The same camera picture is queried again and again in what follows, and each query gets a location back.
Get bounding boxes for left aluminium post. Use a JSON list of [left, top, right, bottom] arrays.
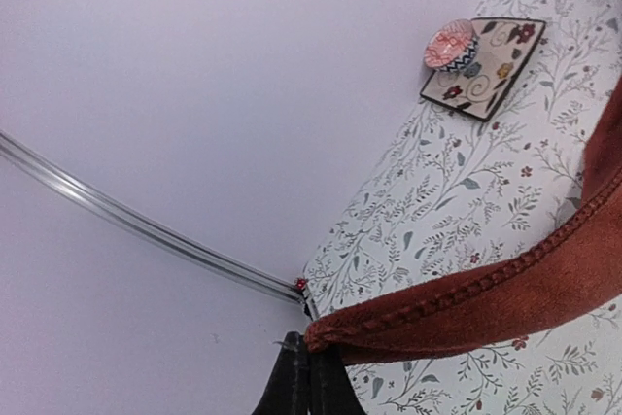
[[1, 133, 305, 306]]

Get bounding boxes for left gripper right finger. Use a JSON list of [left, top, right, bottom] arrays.
[[309, 346, 365, 415]]

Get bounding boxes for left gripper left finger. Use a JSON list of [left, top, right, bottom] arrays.
[[252, 331, 311, 415]]

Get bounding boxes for floral square trivet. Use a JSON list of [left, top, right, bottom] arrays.
[[420, 17, 547, 121]]

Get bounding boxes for dark red towel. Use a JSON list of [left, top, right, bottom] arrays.
[[304, 88, 621, 364]]

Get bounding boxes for red patterned bowl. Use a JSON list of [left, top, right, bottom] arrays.
[[424, 18, 479, 73]]

